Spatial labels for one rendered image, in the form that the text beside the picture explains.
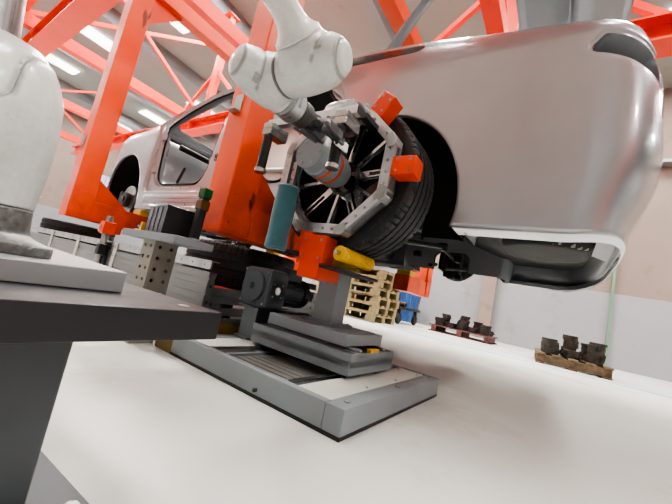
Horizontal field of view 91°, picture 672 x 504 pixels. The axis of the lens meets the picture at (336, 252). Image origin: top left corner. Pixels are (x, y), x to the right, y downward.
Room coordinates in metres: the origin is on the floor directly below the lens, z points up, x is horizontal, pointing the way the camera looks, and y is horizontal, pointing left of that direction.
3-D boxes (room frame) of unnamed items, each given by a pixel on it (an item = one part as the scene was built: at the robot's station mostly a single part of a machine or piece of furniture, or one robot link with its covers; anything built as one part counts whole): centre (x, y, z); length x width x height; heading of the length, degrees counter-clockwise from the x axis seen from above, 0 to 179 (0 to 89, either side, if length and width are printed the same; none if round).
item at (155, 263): (1.43, 0.74, 0.21); 0.10 x 0.10 x 0.42; 55
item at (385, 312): (6.32, -0.62, 0.46); 1.28 x 0.88 x 0.91; 52
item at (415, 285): (3.51, -0.84, 0.69); 0.52 x 0.17 x 0.35; 145
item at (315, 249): (1.35, 0.05, 0.48); 0.16 x 0.12 x 0.17; 145
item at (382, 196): (1.32, 0.07, 0.85); 0.54 x 0.07 x 0.54; 55
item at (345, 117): (1.06, 0.05, 0.93); 0.09 x 0.05 x 0.05; 145
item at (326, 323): (1.46, -0.02, 0.32); 0.40 x 0.30 x 0.28; 55
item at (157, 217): (1.40, 0.71, 0.51); 0.20 x 0.14 x 0.13; 47
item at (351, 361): (1.46, -0.02, 0.13); 0.50 x 0.36 x 0.10; 55
